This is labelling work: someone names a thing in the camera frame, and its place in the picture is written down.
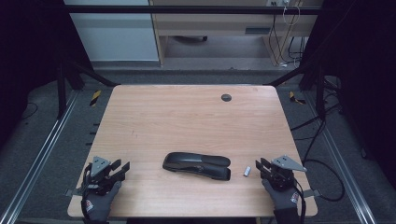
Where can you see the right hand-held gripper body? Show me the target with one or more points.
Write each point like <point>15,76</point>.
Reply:
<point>285,165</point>

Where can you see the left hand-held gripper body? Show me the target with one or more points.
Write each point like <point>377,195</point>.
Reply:
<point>99,166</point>

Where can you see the silver staple strip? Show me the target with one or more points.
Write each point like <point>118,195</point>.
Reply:
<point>247,171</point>

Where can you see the black stapler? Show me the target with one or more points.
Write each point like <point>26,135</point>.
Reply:
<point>193,165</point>

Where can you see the person's right hand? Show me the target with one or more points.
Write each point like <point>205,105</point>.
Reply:
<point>285,200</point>

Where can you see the person's left hand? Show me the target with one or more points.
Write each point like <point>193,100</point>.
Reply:
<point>99,207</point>

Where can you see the grey tape strip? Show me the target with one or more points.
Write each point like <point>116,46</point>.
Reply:
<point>72,192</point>
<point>312,193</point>

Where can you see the yellow black tape piece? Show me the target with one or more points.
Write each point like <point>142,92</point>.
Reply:
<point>294,98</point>
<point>95,98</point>

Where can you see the grey table grommet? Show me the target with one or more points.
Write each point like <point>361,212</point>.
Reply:
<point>226,97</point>

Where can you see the black metal stand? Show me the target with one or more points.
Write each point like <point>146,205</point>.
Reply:
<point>320,90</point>
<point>62,90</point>

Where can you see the black curtain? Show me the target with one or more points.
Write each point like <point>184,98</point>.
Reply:
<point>28,56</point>
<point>364,77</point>

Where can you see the white cabinet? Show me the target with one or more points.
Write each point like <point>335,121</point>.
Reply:
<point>115,34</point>

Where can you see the dark object under desk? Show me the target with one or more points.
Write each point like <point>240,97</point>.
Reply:
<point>191,39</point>

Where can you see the light wooden desk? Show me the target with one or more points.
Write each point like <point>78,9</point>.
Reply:
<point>218,25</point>

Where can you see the aluminium floor rail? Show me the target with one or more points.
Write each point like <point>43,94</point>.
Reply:
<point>40,155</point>
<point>342,161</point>

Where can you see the black horizontal frame bar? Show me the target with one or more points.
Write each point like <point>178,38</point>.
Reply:
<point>186,9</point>

